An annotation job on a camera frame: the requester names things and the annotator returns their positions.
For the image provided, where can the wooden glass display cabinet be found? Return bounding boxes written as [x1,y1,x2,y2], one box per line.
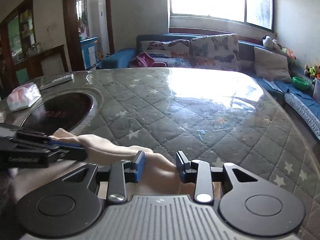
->
[0,0,34,63]

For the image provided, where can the blue patterned sofa cover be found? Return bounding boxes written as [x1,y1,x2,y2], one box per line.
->
[260,77,320,140]

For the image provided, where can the large butterfly print pillow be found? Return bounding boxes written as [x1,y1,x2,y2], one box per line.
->
[189,34,241,72]

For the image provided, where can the long butterfly print pillow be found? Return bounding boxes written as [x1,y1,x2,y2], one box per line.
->
[139,39,192,68]

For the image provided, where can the blue sofa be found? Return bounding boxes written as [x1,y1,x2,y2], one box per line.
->
[96,32,320,140]

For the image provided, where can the grey quilted table cover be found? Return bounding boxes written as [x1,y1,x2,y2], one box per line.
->
[0,66,320,240]

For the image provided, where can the grey pillow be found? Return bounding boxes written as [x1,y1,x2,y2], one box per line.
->
[254,46,292,84]

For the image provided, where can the white tissue pack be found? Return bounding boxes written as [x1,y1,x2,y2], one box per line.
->
[6,82,42,112]

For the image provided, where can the hanging clothes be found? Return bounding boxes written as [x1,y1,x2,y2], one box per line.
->
[79,10,88,34]

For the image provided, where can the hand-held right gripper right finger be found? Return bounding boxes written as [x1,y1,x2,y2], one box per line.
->
[176,151,259,204]

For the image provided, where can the brown plush toy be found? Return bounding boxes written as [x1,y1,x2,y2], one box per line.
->
[304,64,320,79]

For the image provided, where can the panda plush toy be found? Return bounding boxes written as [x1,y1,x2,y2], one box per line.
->
[262,35,282,49]

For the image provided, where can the green bowl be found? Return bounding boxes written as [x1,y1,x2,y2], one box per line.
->
[292,76,310,92]

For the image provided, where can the colourful plush toy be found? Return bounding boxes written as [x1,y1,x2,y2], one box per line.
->
[281,46,297,60]

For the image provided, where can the round black induction cooker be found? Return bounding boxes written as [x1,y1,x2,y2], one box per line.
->
[20,92,99,137]

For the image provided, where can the blue cabinet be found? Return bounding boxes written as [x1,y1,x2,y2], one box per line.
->
[80,37,98,69]

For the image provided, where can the dark wooden door frame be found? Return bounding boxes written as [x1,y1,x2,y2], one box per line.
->
[62,0,115,72]

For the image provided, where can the white remote control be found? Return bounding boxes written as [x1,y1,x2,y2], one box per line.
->
[39,74,75,90]

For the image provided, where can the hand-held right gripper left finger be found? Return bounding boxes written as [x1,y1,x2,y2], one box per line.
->
[62,150,146,204]

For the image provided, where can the dark wooden sideboard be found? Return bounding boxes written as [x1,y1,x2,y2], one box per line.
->
[12,44,69,85]

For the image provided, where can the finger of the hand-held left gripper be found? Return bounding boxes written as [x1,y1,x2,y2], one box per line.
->
[47,147,88,165]
[16,131,82,148]

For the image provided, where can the pink cloth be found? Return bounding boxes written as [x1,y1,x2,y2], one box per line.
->
[129,52,155,68]

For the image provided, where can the cream garment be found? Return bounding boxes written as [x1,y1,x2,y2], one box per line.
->
[10,127,223,203]

